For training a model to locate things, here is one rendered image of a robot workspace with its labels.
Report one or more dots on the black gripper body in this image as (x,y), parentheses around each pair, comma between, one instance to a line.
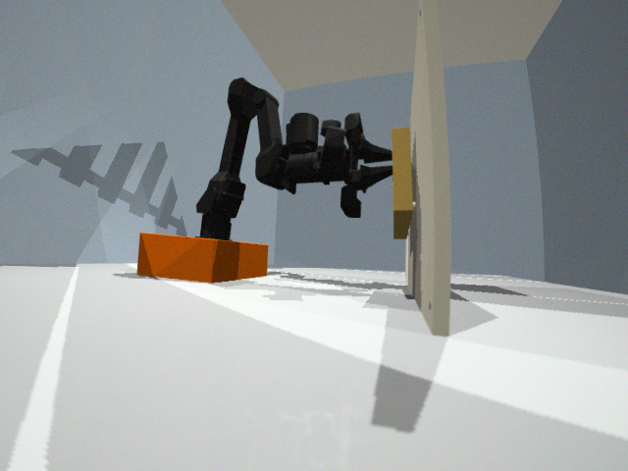
(349,203)

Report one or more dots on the gold picture frame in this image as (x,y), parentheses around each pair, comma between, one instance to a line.
(403,205)

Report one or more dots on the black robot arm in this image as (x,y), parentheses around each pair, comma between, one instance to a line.
(277,165)

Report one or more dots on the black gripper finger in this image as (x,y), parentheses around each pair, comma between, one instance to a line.
(373,153)
(368,176)

